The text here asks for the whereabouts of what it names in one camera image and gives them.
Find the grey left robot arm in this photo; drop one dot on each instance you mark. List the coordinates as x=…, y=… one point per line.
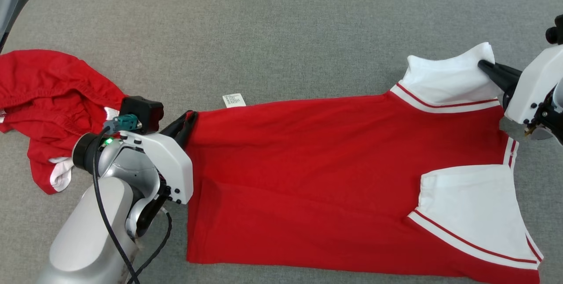
x=88, y=231

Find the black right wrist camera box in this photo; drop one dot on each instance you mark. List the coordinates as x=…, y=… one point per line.
x=556, y=31

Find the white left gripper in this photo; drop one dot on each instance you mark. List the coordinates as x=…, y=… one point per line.
x=176, y=169

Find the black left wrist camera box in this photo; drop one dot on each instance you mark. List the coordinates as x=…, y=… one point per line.
x=140, y=112

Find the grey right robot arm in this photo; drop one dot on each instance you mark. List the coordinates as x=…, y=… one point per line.
x=554, y=121

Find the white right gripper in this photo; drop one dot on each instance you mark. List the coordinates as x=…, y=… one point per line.
x=536, y=86

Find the teal left camera connector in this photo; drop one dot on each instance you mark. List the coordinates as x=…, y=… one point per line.
x=125, y=122

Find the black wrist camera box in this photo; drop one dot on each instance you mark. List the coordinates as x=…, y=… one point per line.
x=556, y=31
x=140, y=112

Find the red shorts with white trim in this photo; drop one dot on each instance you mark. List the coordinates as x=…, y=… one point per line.
x=48, y=95

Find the red and white basketball jersey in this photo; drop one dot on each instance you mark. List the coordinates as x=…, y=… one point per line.
x=308, y=165

